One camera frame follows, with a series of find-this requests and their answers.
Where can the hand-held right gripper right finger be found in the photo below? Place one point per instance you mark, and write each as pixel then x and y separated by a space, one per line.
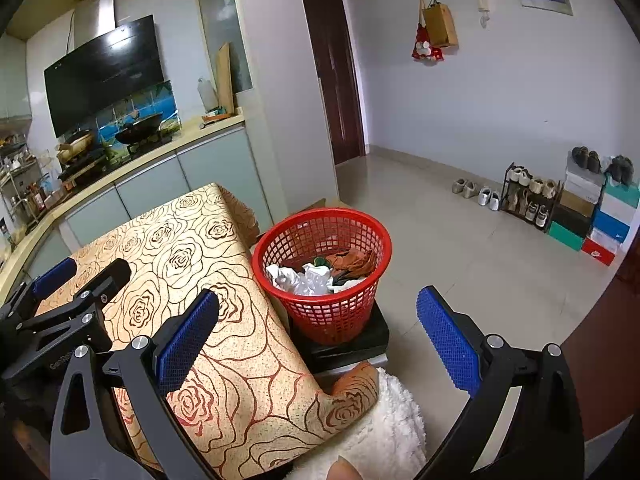
pixel 450 345

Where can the rows of assorted shoes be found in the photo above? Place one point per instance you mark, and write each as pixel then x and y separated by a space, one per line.
pixel 537 187

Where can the orange kitchen tool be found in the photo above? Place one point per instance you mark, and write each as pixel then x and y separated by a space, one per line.
pixel 217 117

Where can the black shoe rack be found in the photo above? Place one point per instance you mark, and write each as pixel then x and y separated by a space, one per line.
pixel 506 187

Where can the tan cooking pot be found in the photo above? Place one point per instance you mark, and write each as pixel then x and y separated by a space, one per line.
pixel 77 145

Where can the white shoe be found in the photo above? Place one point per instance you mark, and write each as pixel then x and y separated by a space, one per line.
pixel 483 196
pixel 494 201

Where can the black gas stove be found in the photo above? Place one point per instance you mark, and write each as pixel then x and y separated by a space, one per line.
pixel 90 167

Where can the rose-patterned tablecloth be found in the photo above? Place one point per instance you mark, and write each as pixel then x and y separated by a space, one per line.
pixel 200 230

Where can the frosted glass panel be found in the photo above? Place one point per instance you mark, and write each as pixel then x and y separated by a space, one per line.
pixel 222 10

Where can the beige shoe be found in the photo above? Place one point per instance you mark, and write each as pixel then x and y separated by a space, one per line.
pixel 471 189
pixel 459 186

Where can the dark brown door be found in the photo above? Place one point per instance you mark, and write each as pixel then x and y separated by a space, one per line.
pixel 330 60

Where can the metal spice rack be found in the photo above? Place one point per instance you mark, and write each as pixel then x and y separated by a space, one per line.
pixel 25 190

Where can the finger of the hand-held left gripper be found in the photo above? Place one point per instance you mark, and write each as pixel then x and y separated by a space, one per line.
pixel 107 280
pixel 55 276

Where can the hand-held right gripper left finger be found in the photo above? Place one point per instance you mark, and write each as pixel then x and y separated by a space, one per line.
pixel 185 345

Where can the black range hood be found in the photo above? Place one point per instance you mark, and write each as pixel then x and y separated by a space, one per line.
pixel 100 75

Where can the dark brown shoe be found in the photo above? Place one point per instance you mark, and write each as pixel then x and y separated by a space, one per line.
pixel 593 161
pixel 580 156

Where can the translucent plastic jug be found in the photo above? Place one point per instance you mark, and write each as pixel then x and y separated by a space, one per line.
pixel 207 96

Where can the white tissue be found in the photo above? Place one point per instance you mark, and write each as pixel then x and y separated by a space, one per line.
pixel 315 282

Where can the cardboard box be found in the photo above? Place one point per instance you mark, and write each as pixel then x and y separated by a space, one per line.
pixel 320 204

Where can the stack of shoe boxes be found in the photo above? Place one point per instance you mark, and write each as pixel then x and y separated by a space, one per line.
pixel 580 210

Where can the black wok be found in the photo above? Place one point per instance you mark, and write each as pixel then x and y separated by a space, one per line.
pixel 140 127

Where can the frosted upper cabinet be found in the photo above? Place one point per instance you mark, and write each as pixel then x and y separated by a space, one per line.
pixel 15 80

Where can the white plastic bag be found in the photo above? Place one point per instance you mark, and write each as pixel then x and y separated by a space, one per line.
pixel 282 280

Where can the dark grey shoe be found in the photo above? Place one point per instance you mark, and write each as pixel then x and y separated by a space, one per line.
pixel 614 167
pixel 626 170

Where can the black storage box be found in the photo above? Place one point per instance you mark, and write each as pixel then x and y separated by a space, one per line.
pixel 345 350

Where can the white fluffy cushion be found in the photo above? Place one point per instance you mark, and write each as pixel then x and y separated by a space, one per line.
pixel 380 425

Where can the brown paper bag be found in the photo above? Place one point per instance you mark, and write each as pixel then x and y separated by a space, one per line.
pixel 440 27

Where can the red hanging ornament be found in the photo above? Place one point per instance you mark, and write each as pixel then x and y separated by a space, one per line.
pixel 425 50

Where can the beige kitchen countertop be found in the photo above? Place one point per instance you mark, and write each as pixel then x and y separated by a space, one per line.
pixel 190 137

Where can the grey kitchen cabinet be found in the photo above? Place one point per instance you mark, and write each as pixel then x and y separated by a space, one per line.
pixel 210 170

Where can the person's knee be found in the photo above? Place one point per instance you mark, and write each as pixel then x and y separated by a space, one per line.
pixel 345 471

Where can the red plastic basket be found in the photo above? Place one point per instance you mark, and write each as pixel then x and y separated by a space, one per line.
pixel 325 310

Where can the wooden cutting board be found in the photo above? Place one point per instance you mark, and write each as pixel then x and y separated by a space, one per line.
pixel 225 80

